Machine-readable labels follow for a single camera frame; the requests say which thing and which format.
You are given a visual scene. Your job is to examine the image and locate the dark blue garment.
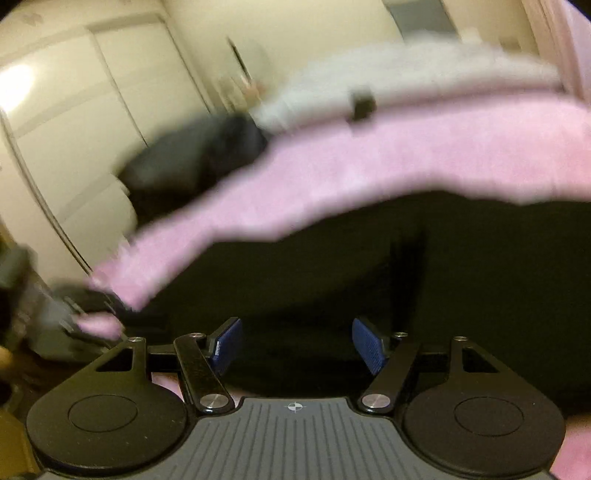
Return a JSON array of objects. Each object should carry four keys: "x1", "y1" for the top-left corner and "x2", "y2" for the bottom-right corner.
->
[{"x1": 217, "y1": 113, "x2": 269, "y2": 171}]

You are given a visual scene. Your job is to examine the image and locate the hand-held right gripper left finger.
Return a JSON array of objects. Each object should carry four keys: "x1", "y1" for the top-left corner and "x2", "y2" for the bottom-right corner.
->
[{"x1": 92, "y1": 316, "x2": 245, "y2": 413}]

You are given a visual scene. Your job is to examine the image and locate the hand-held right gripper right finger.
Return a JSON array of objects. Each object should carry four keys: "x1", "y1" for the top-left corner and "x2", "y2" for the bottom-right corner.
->
[{"x1": 352, "y1": 318, "x2": 505, "y2": 414}]

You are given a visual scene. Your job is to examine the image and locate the grey pillow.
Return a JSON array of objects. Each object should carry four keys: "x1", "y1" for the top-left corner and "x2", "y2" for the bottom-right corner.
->
[{"x1": 385, "y1": 0, "x2": 459, "y2": 37}]

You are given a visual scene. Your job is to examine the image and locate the white wardrobe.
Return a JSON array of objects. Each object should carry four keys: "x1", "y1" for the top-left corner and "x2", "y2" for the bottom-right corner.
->
[{"x1": 0, "y1": 14, "x2": 218, "y2": 280}]

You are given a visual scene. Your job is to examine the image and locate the black garment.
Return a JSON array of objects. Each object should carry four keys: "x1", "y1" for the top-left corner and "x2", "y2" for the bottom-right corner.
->
[{"x1": 148, "y1": 189, "x2": 591, "y2": 416}]

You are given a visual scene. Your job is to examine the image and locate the pink floral blanket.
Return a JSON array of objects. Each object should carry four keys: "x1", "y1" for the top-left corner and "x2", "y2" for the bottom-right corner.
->
[{"x1": 76, "y1": 92, "x2": 591, "y2": 476}]

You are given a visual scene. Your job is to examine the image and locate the dark grey garment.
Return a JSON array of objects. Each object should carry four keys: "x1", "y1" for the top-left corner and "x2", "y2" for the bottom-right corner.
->
[{"x1": 117, "y1": 115, "x2": 232, "y2": 222}]

